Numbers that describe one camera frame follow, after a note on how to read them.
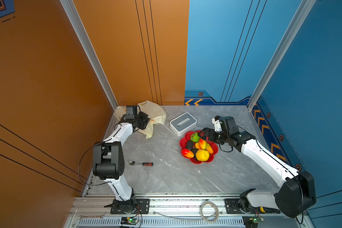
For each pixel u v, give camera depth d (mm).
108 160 484
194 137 932
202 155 821
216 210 714
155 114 989
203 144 886
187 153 866
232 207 725
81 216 709
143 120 841
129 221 706
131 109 737
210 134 709
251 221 707
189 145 923
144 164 873
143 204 740
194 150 889
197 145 931
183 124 1031
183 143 943
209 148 894
